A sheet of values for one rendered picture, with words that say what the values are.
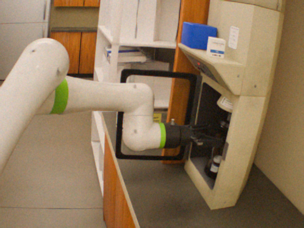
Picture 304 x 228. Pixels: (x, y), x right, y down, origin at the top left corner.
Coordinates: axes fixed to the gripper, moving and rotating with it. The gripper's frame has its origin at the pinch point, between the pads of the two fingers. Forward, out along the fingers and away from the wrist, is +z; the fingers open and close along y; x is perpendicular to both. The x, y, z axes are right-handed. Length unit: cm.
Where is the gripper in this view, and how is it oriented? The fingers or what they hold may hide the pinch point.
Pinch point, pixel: (226, 134)
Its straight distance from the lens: 119.4
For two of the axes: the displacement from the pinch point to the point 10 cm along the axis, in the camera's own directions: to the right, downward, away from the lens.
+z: 9.7, 0.2, 2.5
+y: -2.3, -3.9, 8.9
